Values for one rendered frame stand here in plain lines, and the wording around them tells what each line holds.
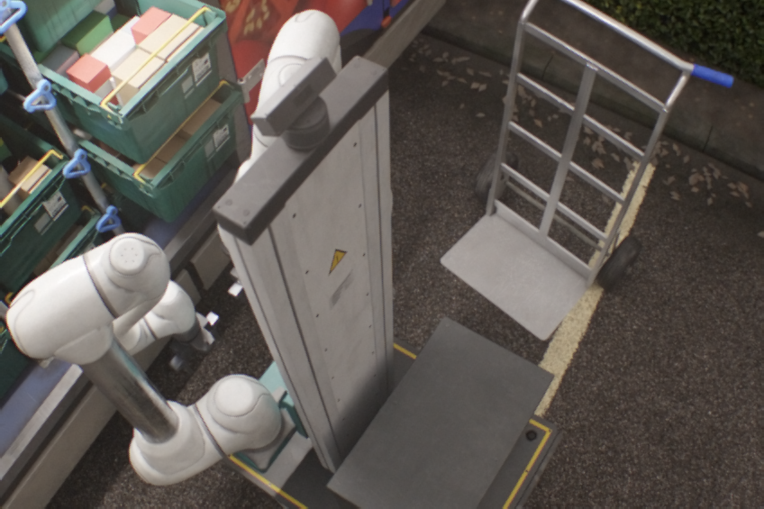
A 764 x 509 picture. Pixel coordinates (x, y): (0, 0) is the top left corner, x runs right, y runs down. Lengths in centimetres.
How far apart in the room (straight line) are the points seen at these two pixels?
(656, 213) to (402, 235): 118
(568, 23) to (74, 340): 319
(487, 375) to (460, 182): 149
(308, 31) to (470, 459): 107
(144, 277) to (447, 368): 90
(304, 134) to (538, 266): 211
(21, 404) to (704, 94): 340
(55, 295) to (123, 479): 162
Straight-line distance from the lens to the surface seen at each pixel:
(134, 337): 174
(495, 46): 367
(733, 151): 358
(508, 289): 287
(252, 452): 186
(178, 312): 175
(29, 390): 228
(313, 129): 92
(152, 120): 175
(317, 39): 148
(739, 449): 291
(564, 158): 248
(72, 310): 122
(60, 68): 191
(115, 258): 118
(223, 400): 165
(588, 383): 277
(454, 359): 181
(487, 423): 176
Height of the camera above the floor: 251
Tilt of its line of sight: 56 degrees down
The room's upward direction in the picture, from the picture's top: 1 degrees counter-clockwise
